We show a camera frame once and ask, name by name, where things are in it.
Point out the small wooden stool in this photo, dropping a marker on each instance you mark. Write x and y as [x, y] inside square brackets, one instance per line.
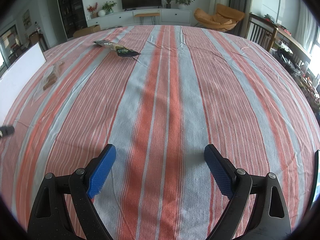
[153, 16]

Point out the orange lounge chair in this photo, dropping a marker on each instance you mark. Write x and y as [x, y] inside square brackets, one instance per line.
[224, 19]

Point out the striped pink grey tablecloth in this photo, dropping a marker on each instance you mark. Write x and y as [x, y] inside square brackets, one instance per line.
[188, 88]

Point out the white tv cabinet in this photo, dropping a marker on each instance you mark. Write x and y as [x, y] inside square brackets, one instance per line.
[126, 18]

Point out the clear bag brown cookies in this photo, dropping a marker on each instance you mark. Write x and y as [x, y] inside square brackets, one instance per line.
[49, 78]

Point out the leafy plant white pot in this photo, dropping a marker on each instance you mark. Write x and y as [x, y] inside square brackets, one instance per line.
[182, 4]

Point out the white cardboard storage box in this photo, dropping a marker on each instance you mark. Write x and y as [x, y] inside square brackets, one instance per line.
[17, 76]

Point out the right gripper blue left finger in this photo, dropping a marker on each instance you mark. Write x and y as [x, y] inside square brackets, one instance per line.
[50, 219]

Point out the black smartphone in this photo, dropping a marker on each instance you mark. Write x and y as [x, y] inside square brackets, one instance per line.
[315, 181]

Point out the cluttered wooden side table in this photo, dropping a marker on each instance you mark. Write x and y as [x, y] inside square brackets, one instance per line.
[289, 53]

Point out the green potted plant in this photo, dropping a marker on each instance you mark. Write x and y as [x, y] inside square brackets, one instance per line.
[108, 6]

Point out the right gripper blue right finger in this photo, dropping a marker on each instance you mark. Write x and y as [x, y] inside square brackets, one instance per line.
[269, 218]

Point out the brown cardboard box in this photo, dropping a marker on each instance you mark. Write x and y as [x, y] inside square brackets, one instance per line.
[87, 31]

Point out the black tall cabinet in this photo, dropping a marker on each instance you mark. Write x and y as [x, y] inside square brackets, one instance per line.
[72, 16]

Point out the red flower vase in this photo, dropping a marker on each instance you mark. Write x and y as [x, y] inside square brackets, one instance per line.
[92, 9]

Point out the dark wooden chair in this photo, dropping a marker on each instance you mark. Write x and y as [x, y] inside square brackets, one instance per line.
[261, 31]

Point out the small potted plant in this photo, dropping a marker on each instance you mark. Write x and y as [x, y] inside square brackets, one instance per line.
[168, 4]

